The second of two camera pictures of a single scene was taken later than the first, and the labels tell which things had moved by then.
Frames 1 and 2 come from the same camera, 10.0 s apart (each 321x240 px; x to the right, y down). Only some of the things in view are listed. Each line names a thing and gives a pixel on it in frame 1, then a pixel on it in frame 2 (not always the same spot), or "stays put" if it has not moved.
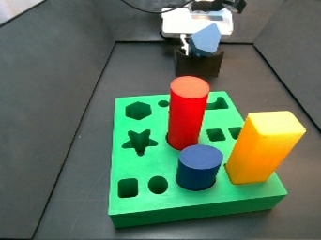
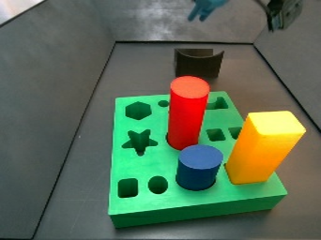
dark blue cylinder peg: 196,168 stays put
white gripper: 183,21 to 282,13
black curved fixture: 204,66 stays put
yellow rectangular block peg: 266,139 stays put
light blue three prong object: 204,40 to 204,7
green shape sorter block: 144,193 stays put
